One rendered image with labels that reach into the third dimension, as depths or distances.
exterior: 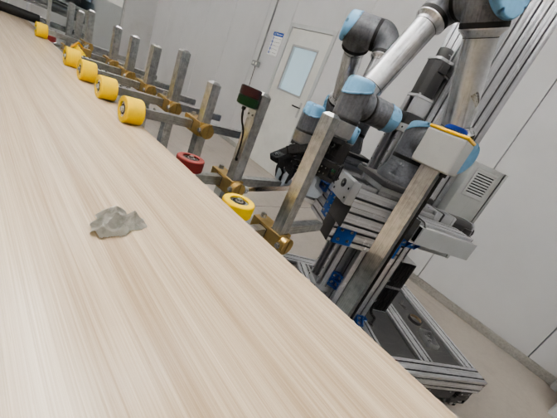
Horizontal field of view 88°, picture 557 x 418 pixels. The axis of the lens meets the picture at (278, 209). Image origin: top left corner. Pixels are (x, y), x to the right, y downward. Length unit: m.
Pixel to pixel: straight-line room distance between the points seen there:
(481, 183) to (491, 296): 1.79
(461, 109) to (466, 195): 0.61
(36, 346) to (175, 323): 0.12
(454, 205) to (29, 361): 1.49
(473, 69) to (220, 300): 0.88
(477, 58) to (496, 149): 2.23
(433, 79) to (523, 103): 1.90
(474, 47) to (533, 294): 2.47
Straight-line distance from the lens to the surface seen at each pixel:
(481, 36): 1.01
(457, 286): 3.27
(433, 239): 1.18
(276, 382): 0.36
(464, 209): 1.60
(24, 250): 0.44
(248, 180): 1.03
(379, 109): 0.83
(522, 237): 3.14
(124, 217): 0.49
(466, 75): 1.02
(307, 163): 0.73
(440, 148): 0.59
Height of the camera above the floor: 1.17
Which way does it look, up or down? 20 degrees down
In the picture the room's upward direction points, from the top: 24 degrees clockwise
